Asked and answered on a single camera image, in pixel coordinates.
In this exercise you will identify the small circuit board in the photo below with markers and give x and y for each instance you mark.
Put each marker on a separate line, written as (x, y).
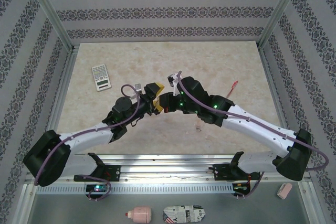
(97, 188)
(241, 186)

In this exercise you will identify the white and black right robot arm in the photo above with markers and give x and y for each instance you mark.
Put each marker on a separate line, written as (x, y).
(257, 128)

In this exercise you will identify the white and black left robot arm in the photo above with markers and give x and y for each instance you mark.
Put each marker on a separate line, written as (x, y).
(86, 137)

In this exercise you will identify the perforated metal strip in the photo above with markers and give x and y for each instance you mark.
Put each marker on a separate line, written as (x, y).
(157, 189)

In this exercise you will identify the aluminium frame rail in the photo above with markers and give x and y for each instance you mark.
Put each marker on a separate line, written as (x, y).
(273, 87)
(63, 87)

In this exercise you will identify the red pen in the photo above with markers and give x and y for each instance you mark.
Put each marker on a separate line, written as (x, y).
(233, 86)

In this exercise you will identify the pink bottle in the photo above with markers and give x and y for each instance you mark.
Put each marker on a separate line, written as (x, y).
(140, 214)

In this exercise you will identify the white scientific calculator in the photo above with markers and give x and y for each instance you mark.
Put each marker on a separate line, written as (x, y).
(101, 77)

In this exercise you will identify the small pink case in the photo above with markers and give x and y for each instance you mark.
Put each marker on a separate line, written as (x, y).
(284, 191)

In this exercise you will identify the aluminium mounting rail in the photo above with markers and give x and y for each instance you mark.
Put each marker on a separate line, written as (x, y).
(168, 167)

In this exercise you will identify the aluminium frame post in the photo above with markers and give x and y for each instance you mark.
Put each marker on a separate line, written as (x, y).
(50, 11)
(282, 9)

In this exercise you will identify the newspaper print pencil case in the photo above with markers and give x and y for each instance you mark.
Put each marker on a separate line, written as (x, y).
(183, 214)

